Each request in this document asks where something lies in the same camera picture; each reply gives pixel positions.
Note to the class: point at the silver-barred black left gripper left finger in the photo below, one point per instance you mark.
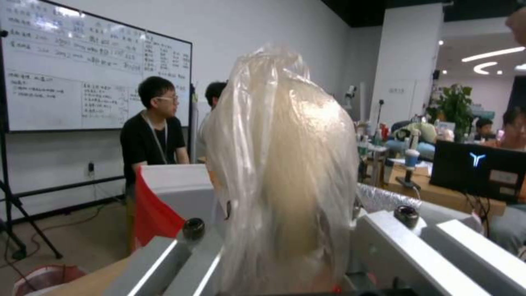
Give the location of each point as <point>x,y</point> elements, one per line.
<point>164,271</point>

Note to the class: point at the silver-barred black left gripper right finger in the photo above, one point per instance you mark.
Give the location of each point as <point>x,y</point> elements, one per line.
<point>411,246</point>

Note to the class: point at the translucent thin plastic bag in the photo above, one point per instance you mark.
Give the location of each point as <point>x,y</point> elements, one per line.
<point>283,172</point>

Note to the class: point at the red insulated delivery bag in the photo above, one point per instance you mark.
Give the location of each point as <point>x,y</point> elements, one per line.
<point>156,212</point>

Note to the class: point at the wooden desk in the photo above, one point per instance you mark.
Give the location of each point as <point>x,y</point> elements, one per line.
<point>444,194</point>

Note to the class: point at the black desk stand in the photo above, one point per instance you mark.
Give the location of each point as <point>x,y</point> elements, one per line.
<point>407,178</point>

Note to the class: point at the blue and white cup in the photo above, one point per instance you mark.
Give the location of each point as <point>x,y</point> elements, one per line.
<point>411,158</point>

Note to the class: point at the blue cushion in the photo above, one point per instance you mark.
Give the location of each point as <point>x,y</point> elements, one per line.
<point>398,148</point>

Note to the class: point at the person's grey-trousered leg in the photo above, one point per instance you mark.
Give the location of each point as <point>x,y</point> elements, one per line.
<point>509,231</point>

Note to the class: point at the black laptop with glowing logo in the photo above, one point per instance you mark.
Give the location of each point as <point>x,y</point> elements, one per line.
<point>476,169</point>

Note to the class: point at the red and white bin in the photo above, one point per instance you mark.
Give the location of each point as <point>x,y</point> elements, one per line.
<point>49,277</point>

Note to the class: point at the green plush toy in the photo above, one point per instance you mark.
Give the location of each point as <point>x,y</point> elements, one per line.
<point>415,131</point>

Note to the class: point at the person in black shirt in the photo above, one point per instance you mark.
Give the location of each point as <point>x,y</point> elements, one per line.
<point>148,141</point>

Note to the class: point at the seated person behind plant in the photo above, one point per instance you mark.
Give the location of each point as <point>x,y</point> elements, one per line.
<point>485,129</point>

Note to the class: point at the green potted plant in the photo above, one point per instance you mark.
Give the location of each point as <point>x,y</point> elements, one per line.
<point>454,104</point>

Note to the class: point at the person in white shirt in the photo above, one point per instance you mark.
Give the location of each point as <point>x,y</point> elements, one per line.
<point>207,123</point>

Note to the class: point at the person in orange shirt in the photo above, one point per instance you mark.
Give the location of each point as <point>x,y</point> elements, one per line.
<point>513,129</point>

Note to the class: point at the black tripod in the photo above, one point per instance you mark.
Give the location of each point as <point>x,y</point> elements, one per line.
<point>16,215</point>

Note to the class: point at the large written whiteboard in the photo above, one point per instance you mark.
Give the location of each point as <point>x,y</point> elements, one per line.
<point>82,77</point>

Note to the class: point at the black wall plug adapter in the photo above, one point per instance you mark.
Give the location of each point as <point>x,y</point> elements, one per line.
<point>91,169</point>

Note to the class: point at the black whiteboard stand frame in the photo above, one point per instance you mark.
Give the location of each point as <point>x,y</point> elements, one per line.
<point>61,186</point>

